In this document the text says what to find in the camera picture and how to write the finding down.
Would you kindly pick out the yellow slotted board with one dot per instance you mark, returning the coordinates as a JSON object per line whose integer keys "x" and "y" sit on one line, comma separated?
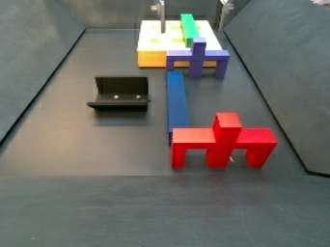
{"x": 155, "y": 43}

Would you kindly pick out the blue rectangular bar block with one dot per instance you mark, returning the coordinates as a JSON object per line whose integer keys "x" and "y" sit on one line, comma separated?
{"x": 176, "y": 102}

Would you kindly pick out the black angle bracket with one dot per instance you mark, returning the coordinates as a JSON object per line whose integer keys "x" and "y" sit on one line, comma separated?
{"x": 120, "y": 92}

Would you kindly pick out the green rectangular bar block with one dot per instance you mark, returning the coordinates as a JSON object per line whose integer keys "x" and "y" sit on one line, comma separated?
{"x": 188, "y": 29}

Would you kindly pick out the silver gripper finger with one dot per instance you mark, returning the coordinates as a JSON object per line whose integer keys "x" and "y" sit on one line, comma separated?
{"x": 159, "y": 9}
{"x": 226, "y": 7}

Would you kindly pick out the red bridge-shaped block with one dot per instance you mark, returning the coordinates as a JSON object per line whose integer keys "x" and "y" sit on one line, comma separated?
{"x": 219, "y": 140}

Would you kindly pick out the purple bridge-shaped block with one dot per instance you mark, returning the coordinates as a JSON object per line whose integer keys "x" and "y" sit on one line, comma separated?
{"x": 195, "y": 56}

